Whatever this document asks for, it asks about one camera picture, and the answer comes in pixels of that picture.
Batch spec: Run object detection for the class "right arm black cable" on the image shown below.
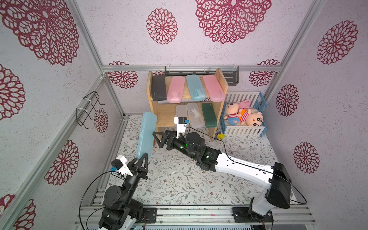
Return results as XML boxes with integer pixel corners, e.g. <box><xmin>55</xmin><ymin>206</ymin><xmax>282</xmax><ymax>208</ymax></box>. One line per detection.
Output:
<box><xmin>186</xmin><ymin>126</ymin><xmax>308</xmax><ymax>205</ymax></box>

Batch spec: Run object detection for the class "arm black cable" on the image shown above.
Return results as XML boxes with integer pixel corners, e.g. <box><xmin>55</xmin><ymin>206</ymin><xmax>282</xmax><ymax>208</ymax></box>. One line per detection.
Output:
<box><xmin>186</xmin><ymin>126</ymin><xmax>308</xmax><ymax>205</ymax></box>
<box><xmin>79</xmin><ymin>171</ymin><xmax>126</xmax><ymax>230</ymax></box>

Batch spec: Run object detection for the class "wooden two-tier shelf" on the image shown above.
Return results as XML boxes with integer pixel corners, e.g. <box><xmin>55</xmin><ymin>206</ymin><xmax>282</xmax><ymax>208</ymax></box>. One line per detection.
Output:
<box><xmin>146</xmin><ymin>69</ymin><xmax>229</xmax><ymax>138</ymax></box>

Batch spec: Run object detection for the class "black wire wall rack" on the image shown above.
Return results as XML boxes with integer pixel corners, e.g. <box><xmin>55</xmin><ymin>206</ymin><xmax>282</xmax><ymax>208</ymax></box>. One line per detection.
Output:
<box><xmin>75</xmin><ymin>91</ymin><xmax>105</xmax><ymax>130</ymax></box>

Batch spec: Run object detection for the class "small yellow blue toy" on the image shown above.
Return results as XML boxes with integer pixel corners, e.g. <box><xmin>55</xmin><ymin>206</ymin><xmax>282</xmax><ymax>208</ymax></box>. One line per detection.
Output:
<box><xmin>216</xmin><ymin>131</ymin><xmax>225</xmax><ymax>140</ymax></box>

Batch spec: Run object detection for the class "pink pencil case right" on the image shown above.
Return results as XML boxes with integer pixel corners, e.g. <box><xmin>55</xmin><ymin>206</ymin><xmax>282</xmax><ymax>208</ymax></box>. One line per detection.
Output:
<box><xmin>203</xmin><ymin>75</ymin><xmax>225</xmax><ymax>102</ymax></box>

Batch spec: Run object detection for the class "clear frosted pencil case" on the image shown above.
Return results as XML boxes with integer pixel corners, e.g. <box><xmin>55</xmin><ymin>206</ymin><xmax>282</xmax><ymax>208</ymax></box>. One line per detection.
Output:
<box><xmin>186</xmin><ymin>103</ymin><xmax>204</xmax><ymax>129</ymax></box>

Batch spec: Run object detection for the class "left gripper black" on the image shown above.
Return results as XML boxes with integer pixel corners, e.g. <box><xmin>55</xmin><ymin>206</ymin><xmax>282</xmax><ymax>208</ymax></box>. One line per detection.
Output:
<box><xmin>122</xmin><ymin>153</ymin><xmax>148</xmax><ymax>205</ymax></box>

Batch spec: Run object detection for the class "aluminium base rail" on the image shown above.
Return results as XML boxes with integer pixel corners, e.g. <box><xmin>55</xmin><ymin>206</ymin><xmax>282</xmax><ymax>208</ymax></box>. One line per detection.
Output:
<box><xmin>74</xmin><ymin>205</ymin><xmax>317</xmax><ymax>230</ymax></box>

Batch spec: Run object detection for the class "white and blue toy crib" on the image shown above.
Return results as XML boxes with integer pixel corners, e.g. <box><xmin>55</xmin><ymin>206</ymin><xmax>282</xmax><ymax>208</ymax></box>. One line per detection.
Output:
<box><xmin>220</xmin><ymin>92</ymin><xmax>267</xmax><ymax>137</ymax></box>

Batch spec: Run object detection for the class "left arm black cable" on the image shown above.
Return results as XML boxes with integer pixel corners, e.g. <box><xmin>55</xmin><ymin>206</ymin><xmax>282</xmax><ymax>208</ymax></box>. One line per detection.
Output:
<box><xmin>79</xmin><ymin>171</ymin><xmax>126</xmax><ymax>230</ymax></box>

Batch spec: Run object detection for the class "teal pencil case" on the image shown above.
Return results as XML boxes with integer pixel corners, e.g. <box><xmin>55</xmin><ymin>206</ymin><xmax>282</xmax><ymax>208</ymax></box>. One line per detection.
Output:
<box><xmin>136</xmin><ymin>112</ymin><xmax>157</xmax><ymax>159</ymax></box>

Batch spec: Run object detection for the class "black wall shelf bracket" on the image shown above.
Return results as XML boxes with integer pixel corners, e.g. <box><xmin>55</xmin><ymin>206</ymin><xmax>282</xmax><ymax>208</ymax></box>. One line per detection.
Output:
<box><xmin>163</xmin><ymin>67</ymin><xmax>240</xmax><ymax>86</ymax></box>

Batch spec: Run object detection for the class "light blue pencil case top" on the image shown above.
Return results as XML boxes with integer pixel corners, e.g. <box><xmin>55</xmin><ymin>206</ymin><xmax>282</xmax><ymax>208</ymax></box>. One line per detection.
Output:
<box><xmin>186</xmin><ymin>74</ymin><xmax>206</xmax><ymax>101</ymax></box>

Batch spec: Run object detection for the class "cartoon boy plush doll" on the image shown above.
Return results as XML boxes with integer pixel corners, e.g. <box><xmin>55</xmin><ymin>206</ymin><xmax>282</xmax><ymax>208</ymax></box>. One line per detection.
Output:
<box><xmin>238</xmin><ymin>108</ymin><xmax>264</xmax><ymax>127</ymax></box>

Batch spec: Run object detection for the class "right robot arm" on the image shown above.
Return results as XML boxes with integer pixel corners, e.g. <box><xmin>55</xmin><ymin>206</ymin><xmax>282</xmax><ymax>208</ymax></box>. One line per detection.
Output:
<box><xmin>152</xmin><ymin>130</ymin><xmax>292</xmax><ymax>216</ymax></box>

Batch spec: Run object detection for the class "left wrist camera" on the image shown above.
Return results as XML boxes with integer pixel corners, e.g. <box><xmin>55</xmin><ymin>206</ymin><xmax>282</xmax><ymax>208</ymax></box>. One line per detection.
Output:
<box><xmin>111</xmin><ymin>155</ymin><xmax>133</xmax><ymax>176</ymax></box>

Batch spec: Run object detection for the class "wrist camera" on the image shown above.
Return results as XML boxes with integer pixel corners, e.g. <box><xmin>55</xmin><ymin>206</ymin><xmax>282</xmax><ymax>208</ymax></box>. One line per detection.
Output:
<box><xmin>111</xmin><ymin>155</ymin><xmax>133</xmax><ymax>176</ymax></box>
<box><xmin>174</xmin><ymin>117</ymin><xmax>190</xmax><ymax>139</ymax></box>

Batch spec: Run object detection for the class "dark green pencil case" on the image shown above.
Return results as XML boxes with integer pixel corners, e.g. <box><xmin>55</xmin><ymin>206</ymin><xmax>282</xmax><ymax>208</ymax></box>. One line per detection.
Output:
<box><xmin>202</xmin><ymin>103</ymin><xmax>218</xmax><ymax>128</ymax></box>

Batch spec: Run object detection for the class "pink pencil case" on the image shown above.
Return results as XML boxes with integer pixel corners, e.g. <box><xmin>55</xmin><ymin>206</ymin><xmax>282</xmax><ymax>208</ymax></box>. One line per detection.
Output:
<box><xmin>166</xmin><ymin>76</ymin><xmax>186</xmax><ymax>104</ymax></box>
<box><xmin>203</xmin><ymin>75</ymin><xmax>225</xmax><ymax>102</ymax></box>

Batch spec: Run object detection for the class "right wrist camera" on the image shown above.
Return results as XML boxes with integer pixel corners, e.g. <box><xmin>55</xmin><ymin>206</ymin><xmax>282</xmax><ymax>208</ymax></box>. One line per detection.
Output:
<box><xmin>174</xmin><ymin>117</ymin><xmax>190</xmax><ymax>139</ymax></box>

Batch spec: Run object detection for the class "pink pencil case left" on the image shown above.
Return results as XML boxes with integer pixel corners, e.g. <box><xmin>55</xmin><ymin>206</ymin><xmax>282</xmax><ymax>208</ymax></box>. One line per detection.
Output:
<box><xmin>166</xmin><ymin>76</ymin><xmax>186</xmax><ymax>104</ymax></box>

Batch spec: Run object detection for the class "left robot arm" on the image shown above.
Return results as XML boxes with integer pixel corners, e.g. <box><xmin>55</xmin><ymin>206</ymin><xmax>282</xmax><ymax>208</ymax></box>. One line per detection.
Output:
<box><xmin>99</xmin><ymin>153</ymin><xmax>148</xmax><ymax>230</ymax></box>

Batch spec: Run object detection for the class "pink rabbit plush doll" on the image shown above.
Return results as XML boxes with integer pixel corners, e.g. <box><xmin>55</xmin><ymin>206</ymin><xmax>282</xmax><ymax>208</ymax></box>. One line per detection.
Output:
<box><xmin>224</xmin><ymin>99</ymin><xmax>251</xmax><ymax>126</ymax></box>

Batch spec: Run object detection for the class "dark grey pencil case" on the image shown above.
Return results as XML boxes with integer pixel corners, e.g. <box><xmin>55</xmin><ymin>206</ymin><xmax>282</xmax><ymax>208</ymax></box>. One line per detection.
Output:
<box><xmin>151</xmin><ymin>75</ymin><xmax>167</xmax><ymax>101</ymax></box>

